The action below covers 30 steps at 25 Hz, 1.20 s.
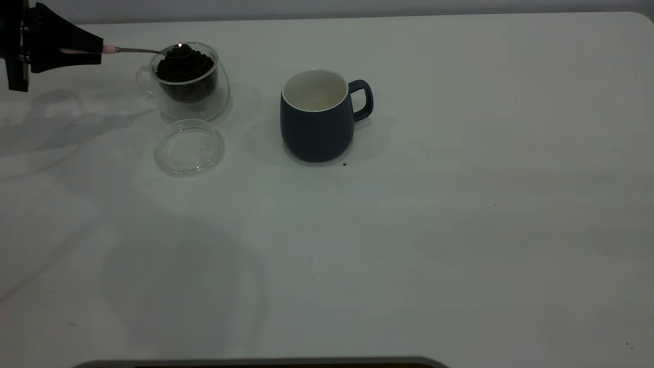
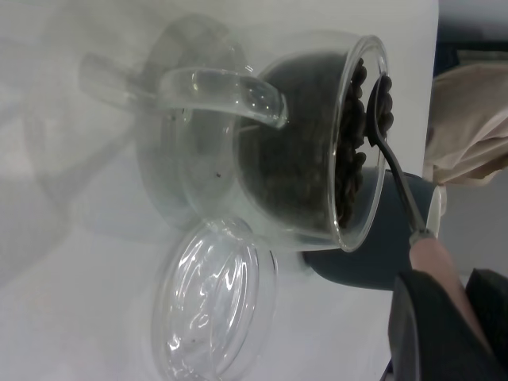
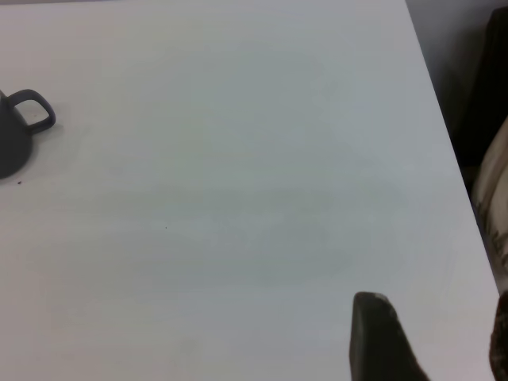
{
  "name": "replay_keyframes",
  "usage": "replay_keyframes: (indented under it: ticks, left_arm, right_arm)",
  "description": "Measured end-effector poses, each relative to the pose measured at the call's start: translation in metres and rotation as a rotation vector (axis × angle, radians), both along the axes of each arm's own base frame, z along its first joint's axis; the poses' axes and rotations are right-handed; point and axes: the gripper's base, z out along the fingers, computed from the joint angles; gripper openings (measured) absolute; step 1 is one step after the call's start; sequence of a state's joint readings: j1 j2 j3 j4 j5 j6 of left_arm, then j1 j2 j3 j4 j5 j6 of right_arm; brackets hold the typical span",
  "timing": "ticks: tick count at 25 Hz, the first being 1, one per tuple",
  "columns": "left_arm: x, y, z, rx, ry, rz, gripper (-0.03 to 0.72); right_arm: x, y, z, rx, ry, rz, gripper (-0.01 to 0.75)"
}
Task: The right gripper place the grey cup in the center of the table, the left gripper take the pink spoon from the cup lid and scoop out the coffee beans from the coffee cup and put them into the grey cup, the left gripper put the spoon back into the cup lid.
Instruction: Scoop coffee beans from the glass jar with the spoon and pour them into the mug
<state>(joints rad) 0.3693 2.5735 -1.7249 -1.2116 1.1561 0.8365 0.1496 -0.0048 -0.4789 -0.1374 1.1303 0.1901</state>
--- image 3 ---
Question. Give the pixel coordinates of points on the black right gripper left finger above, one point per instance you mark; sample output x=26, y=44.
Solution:
x=375, y=341

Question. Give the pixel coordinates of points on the dark grey ceramic mug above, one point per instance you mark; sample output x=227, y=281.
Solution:
x=10, y=139

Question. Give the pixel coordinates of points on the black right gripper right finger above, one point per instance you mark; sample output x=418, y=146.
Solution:
x=501, y=345

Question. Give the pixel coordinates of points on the beige crumpled cloth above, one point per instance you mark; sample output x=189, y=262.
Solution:
x=496, y=190

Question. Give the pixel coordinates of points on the black chair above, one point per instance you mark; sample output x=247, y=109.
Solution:
x=488, y=79

